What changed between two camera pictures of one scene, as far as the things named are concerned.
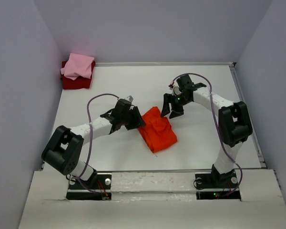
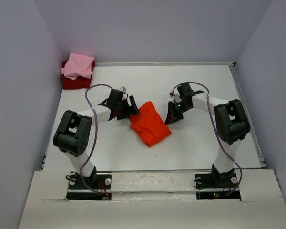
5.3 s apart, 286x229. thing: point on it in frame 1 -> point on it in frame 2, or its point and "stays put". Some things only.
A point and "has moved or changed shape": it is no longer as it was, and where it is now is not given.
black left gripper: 137,121 -> 129,111
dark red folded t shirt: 80,83 stays put
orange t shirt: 157,131 has moved or changed shape
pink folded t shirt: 78,65 stays put
